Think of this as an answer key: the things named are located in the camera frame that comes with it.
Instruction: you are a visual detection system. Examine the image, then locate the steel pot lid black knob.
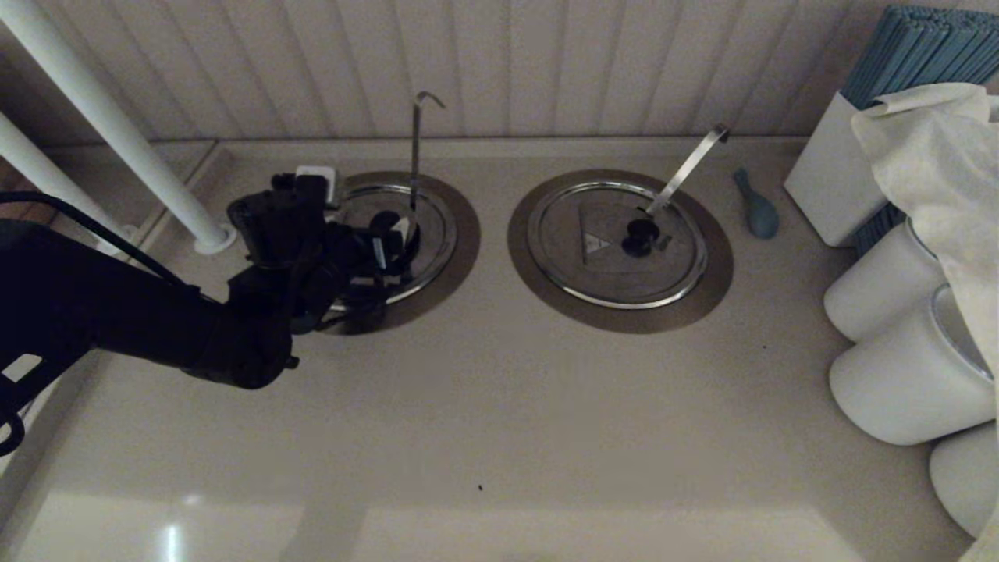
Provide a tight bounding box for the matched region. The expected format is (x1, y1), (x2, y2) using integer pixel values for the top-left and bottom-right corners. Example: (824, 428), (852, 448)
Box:
(332, 187), (451, 301)
(535, 187), (699, 301)

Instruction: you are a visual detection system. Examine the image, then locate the hooked ladle handle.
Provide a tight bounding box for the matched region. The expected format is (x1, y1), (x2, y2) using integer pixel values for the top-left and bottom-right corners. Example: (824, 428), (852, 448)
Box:
(407, 91), (446, 215)

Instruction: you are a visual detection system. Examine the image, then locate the small blue spoon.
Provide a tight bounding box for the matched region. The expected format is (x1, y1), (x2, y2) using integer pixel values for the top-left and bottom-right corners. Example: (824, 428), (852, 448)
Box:
(732, 168), (780, 240)

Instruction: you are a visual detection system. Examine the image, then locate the thick white pole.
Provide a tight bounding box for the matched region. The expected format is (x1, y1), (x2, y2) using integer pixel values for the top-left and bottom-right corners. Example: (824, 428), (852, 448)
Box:
(0, 0), (237, 256)
(0, 113), (130, 244)

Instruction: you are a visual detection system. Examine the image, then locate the white square holder box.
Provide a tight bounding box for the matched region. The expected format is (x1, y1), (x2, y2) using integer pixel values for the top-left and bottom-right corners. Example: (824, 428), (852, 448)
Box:
(784, 91), (887, 248)

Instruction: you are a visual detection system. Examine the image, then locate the white cylindrical container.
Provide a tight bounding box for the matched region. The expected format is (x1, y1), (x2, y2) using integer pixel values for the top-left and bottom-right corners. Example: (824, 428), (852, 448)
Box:
(929, 421), (999, 538)
(829, 285), (996, 446)
(823, 222), (947, 343)

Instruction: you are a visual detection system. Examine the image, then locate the white cloth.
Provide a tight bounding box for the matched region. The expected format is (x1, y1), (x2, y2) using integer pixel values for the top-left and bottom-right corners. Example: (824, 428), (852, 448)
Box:
(851, 82), (999, 562)

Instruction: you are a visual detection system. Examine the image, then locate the white box of blue sticks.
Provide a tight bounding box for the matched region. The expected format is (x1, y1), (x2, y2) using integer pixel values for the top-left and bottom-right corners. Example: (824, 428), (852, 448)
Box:
(839, 6), (999, 257)

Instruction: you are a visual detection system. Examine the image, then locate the brown round counter ring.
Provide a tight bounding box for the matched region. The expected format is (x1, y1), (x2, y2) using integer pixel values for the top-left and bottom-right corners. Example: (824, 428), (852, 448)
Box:
(507, 169), (734, 335)
(320, 170), (482, 335)

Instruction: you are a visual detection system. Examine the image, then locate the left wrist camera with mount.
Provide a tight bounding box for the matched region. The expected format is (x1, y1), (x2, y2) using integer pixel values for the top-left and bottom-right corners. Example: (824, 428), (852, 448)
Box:
(228, 165), (338, 270)

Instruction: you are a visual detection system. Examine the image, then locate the right flat ladle handle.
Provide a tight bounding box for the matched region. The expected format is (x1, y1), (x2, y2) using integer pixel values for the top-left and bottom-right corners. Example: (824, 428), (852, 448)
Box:
(645, 125), (731, 218)

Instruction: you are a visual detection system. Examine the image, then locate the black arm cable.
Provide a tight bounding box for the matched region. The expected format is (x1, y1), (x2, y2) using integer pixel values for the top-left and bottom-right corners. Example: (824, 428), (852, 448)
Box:
(0, 190), (196, 457)

